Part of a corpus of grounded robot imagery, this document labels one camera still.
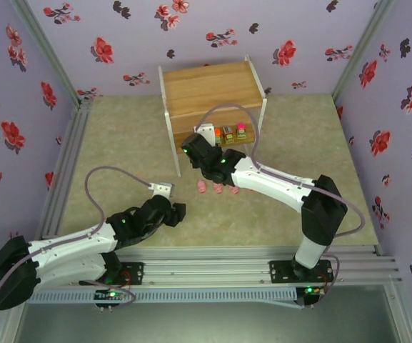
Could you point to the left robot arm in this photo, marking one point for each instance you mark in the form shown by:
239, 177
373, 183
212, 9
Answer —
73, 243

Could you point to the pink toy pig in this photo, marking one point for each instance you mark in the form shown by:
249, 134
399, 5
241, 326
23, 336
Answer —
202, 186
219, 189
234, 191

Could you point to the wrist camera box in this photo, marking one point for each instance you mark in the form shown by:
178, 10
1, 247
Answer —
163, 188
205, 132

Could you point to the aluminium side rail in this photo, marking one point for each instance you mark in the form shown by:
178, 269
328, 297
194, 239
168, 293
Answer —
75, 132

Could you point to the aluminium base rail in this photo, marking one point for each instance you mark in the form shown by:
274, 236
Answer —
205, 264

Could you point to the small circuit board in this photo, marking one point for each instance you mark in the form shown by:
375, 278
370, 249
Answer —
311, 290
111, 294

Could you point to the wooden two-tier shelf white frame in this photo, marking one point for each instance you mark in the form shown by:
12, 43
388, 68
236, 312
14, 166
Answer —
209, 85

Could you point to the green toy truck grey top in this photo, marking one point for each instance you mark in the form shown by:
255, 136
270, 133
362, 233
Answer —
228, 134

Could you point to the aluminium corner post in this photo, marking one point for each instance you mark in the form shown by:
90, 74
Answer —
361, 48
50, 53

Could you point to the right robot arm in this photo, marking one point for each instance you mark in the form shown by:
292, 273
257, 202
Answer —
280, 186

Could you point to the green toy truck pink top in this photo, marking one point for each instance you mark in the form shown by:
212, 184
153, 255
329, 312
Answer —
240, 130

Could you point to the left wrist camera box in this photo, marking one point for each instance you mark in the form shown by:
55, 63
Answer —
163, 188

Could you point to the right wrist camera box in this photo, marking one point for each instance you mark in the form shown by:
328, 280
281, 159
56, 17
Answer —
205, 132

